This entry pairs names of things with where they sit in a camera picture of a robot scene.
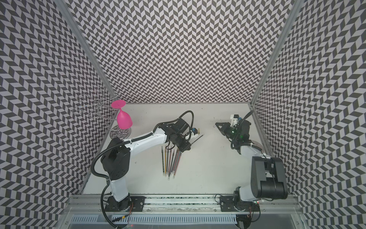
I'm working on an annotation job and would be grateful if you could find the clear pink glass dish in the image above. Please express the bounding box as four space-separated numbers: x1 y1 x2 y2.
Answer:
252 141 264 151

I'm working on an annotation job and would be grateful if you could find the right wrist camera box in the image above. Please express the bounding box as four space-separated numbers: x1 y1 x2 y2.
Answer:
230 114 240 127

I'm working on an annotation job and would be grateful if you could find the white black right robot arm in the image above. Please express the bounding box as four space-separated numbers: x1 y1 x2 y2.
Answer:
215 111 288 211

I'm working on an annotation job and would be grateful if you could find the aluminium corner post left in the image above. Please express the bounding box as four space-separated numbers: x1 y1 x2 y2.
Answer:
54 0 115 95

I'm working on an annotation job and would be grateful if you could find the pink plastic wine glass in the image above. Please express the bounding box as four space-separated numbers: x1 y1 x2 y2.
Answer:
111 100 133 129

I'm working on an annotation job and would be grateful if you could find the aluminium corner post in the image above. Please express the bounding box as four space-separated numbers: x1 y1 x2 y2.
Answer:
54 0 115 95
250 0 305 108

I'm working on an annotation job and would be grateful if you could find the aluminium corner post right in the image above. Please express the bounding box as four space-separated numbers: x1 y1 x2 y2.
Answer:
250 0 305 108

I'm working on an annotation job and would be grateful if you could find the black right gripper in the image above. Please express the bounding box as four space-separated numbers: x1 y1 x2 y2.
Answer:
215 122 240 140

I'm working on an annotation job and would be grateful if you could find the wire glass rack stand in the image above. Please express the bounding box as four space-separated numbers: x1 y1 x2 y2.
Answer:
72 87 132 140

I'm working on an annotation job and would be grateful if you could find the teal pencil clear cap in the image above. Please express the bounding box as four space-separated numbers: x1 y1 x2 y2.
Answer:
173 149 181 178

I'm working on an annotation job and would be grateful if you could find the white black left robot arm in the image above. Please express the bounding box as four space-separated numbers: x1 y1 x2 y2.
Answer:
91 110 194 211

